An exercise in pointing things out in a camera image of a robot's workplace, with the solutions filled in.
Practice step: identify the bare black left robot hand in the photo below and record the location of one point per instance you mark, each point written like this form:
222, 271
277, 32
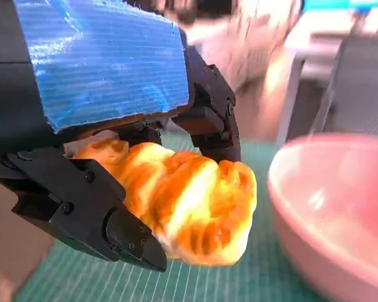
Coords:
107, 69

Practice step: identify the orange braided toy bread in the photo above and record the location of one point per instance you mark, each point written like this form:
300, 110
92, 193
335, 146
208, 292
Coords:
195, 204

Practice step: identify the pink bowl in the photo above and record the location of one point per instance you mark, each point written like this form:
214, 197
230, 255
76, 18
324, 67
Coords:
334, 204

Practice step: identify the green cutting mat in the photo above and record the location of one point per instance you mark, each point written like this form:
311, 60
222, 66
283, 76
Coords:
82, 280

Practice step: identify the blue screen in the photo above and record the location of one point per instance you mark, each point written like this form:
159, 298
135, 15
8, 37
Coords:
334, 3

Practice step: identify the grey mesh office chair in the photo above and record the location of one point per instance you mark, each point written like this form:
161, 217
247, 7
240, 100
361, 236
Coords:
359, 88

